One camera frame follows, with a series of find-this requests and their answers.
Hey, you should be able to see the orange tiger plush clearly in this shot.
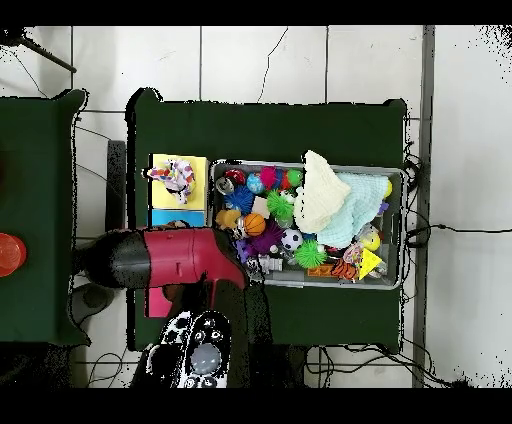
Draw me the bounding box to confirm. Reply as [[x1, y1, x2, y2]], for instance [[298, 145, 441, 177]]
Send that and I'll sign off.
[[329, 257, 360, 281]]

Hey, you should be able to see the black power cable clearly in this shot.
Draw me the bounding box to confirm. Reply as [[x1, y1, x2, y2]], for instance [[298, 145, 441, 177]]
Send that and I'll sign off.
[[405, 223, 512, 246]]

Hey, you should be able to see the purple spiky ball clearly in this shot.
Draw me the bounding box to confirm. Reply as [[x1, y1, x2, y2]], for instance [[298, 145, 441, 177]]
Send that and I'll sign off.
[[249, 219, 286, 257]]

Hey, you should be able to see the green spiky toy with eyes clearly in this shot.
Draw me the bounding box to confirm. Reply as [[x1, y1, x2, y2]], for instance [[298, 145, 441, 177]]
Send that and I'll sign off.
[[265, 189, 296, 221]]

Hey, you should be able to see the blue spiky ball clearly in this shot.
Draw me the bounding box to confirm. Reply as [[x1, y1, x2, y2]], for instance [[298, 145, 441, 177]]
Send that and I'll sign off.
[[223, 184, 257, 215]]

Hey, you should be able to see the dark green tablecloth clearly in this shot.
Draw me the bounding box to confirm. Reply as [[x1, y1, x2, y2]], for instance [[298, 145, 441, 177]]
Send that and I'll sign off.
[[0, 88, 91, 347], [125, 87, 409, 355]]

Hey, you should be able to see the multicolour spiky caterpillar toy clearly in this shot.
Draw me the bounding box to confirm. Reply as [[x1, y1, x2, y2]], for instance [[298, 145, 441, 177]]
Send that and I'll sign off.
[[259, 165, 304, 192]]

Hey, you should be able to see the shallow mesh bin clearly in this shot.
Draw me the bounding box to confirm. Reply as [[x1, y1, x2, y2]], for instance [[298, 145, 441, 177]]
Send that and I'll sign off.
[[207, 158, 408, 291]]

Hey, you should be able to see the black and white soccer ball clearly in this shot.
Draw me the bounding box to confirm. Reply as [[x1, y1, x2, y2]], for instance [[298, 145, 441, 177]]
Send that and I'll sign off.
[[279, 228, 304, 253]]

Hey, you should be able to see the light blue knitted cloth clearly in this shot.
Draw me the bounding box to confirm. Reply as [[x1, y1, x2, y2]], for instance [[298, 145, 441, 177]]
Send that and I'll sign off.
[[315, 172, 391, 249]]

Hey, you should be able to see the yellow cheese wedge toy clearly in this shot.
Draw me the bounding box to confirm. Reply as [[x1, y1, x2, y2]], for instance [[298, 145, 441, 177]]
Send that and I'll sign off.
[[357, 247, 384, 281]]

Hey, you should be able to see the orange toy basketball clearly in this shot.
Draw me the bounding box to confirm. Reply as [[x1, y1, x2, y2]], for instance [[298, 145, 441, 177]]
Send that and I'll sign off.
[[242, 212, 267, 238]]

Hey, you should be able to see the black metal rod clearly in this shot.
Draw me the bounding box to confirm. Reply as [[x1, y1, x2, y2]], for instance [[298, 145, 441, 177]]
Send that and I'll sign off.
[[0, 26, 78, 74]]

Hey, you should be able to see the wooden box with three holes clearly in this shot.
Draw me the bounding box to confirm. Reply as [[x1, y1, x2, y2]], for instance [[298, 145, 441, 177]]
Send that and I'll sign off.
[[143, 152, 210, 320]]

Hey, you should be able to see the colourful patterned cloth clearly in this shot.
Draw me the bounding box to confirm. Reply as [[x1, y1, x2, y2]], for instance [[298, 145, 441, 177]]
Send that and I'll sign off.
[[145, 157, 197, 205]]

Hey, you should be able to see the red plastic cup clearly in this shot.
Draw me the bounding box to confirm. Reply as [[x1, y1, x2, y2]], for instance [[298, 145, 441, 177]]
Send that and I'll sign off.
[[0, 232, 28, 278]]

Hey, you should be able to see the cream knitted cloth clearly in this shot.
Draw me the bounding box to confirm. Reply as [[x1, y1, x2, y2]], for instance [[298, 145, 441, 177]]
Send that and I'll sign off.
[[292, 149, 353, 235]]

